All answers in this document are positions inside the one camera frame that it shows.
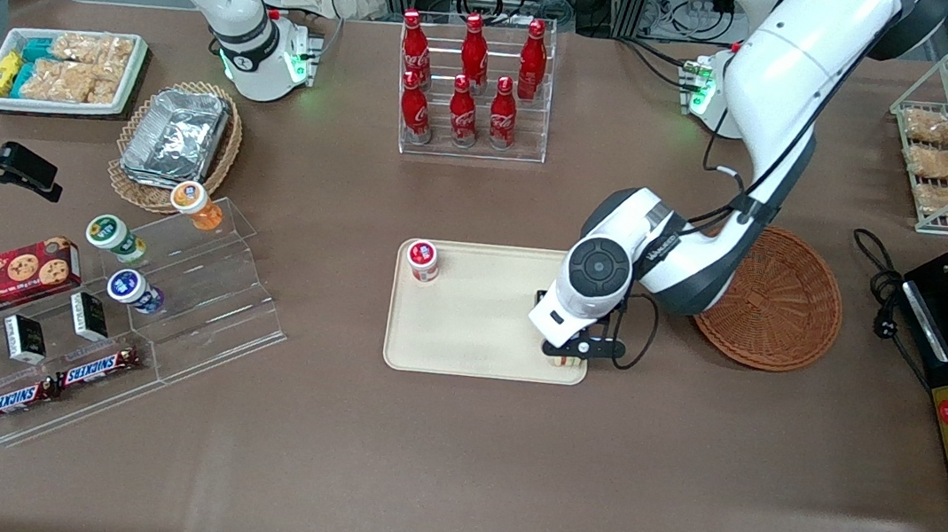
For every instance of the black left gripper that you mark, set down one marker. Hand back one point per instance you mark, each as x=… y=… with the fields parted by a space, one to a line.
x=540 y=295

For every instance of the triangle sandwich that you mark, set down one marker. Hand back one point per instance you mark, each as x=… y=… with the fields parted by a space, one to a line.
x=570 y=364

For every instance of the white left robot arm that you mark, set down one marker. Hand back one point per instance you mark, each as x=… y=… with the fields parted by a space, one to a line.
x=791 y=70

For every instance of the beige plastic tray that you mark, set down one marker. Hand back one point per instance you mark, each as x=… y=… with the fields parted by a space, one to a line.
x=477 y=320

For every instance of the white rectangular snack tray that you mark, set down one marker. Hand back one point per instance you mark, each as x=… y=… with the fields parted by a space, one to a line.
x=134 y=76

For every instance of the light tan wicker basket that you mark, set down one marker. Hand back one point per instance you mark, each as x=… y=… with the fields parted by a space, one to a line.
x=223 y=157

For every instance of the brown round wicker basket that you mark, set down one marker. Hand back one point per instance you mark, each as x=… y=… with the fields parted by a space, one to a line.
x=791 y=302

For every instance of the teal snack packet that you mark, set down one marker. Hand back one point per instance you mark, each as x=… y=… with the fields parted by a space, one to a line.
x=37 y=49
x=23 y=79

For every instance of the clear bag rice crackers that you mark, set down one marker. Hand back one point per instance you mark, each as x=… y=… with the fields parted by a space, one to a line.
x=71 y=82
x=93 y=49

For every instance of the green capped gum bottle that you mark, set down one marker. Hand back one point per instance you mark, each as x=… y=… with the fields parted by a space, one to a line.
x=110 y=233

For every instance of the yellow snack packet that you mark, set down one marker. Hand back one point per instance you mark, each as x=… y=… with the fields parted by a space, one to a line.
x=5 y=74

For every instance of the stack of foil trays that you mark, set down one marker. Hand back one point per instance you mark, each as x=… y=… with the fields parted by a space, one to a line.
x=176 y=138

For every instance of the blue capped gum bottle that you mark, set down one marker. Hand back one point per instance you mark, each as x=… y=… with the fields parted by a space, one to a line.
x=129 y=287

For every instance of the small black white box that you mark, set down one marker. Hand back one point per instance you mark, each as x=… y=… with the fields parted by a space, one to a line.
x=25 y=339
x=90 y=316

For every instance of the orange capped gum bottle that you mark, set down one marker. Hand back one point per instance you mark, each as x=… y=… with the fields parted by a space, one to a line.
x=194 y=203

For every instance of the red capped gum bottle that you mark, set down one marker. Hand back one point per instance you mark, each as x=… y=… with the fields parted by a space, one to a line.
x=423 y=258

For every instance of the Snickers chocolate bar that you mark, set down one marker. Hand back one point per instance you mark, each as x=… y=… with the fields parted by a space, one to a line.
x=17 y=401
x=98 y=368

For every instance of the clear acrylic bottle rack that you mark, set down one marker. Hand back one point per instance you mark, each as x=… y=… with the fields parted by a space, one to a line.
x=533 y=143

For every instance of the clear acrylic step stand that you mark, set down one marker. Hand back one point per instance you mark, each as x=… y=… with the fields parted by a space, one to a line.
x=211 y=299

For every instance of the red cola bottle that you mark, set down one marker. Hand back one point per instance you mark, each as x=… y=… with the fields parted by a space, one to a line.
x=416 y=112
x=533 y=59
x=502 y=118
x=415 y=45
x=474 y=52
x=462 y=117

